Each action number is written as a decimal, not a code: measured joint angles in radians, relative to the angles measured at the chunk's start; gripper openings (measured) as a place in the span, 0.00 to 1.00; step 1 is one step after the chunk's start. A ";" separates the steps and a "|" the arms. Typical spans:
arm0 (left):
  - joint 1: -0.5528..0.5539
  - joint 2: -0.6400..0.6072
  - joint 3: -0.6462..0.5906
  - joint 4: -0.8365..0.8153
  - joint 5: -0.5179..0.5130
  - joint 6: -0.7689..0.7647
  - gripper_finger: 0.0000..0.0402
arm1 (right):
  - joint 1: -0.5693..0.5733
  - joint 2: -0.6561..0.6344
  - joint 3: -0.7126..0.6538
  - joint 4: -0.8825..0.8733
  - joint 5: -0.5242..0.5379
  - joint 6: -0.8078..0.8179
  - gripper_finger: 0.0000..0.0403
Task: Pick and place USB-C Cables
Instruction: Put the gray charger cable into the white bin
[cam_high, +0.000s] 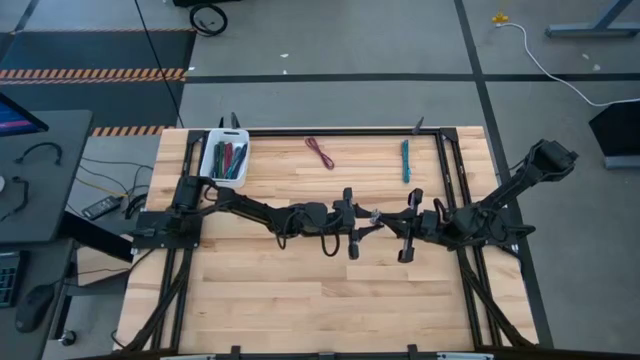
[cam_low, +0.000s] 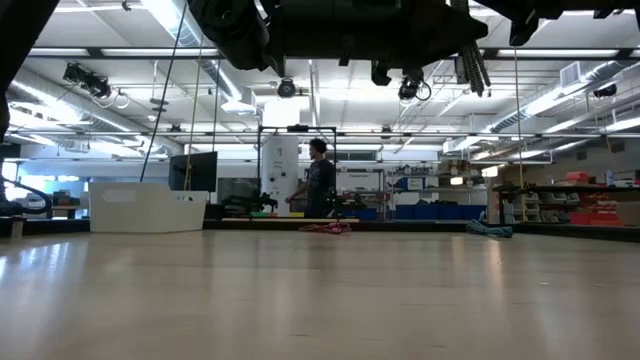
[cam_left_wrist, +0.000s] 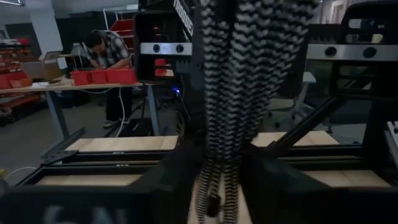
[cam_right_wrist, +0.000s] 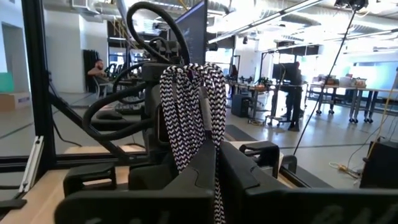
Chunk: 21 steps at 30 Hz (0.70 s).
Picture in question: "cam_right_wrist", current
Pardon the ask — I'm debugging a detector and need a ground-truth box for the yellow floor cable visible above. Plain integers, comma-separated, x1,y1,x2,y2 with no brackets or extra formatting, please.
328,161,363,180

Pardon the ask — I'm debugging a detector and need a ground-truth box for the black computer mouse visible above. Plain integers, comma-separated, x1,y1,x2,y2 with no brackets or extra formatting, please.
96,110,124,121

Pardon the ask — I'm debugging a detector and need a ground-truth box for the long wheeled work table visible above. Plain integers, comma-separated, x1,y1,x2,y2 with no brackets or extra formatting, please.
306,82,398,124

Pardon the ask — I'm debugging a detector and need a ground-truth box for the black equipment case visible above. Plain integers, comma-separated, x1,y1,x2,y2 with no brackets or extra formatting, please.
359,140,398,189

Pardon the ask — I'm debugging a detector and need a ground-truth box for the large dark monitor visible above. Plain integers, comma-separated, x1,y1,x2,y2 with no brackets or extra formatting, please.
174,0,208,66

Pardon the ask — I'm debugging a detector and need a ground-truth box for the thick black cable hose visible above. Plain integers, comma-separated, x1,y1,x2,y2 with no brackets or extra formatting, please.
82,1,191,142

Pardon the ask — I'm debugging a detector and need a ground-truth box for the silver aluminium bracket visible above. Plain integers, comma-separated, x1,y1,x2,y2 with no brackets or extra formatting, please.
18,135,45,194

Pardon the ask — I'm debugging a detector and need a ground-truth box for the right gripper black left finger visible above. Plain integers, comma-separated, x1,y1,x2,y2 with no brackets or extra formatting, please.
54,139,217,224

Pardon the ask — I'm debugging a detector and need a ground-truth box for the person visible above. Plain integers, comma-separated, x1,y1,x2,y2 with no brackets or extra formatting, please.
86,58,109,85
284,61,304,132

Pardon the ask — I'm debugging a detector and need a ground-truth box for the black white braided USB-C cable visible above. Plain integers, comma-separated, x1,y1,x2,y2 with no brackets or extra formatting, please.
159,62,228,224

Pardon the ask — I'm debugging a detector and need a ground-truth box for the black standing desk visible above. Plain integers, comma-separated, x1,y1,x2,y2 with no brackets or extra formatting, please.
228,81,308,127

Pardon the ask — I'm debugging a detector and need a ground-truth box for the cardboard box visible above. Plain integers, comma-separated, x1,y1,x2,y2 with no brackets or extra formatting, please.
0,91,32,113

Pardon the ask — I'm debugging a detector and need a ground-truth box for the grey office chair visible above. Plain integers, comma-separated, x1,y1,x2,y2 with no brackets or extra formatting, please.
92,77,110,99

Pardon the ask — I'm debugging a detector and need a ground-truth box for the black computer tower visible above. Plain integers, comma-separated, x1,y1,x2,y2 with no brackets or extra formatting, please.
230,94,252,118

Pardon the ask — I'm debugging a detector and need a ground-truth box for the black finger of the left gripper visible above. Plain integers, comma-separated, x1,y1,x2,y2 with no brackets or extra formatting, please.
238,141,280,179
63,162,118,197

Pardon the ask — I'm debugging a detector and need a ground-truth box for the black keyboard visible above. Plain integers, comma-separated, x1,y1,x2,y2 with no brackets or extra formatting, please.
114,102,144,115

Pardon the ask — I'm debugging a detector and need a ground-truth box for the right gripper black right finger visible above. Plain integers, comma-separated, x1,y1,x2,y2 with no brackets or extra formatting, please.
219,141,398,224

